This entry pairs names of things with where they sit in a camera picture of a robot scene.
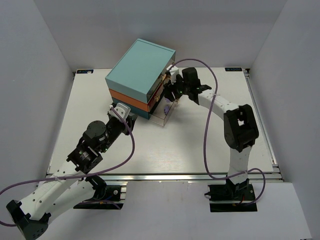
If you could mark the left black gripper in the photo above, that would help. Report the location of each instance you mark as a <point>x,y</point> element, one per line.
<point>129,122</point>

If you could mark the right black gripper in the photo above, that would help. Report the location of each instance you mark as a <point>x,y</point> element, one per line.
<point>170,90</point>

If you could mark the purple lego brick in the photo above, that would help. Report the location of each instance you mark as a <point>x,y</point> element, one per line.
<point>166,110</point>

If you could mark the clear bottom drawer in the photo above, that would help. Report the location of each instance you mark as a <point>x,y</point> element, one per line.
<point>163,111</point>

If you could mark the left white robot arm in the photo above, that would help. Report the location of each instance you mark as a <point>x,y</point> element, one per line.
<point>74,183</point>

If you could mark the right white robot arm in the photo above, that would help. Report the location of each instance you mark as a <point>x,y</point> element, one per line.
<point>240,128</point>

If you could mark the teal orange drawer cabinet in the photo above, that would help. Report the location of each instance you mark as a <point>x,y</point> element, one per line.
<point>138,77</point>

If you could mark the right blue table label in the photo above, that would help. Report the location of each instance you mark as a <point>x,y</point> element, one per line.
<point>233,69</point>

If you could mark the blue table label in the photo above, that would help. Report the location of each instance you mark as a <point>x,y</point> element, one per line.
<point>84,71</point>
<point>233,69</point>

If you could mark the left blue table label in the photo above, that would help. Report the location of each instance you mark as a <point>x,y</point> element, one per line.
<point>84,71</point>

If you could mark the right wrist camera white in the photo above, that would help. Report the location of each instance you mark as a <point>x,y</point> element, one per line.
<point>172,72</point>

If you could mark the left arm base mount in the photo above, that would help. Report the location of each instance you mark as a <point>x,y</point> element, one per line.
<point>105,196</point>

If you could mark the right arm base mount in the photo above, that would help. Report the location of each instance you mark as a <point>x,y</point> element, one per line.
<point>231,198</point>

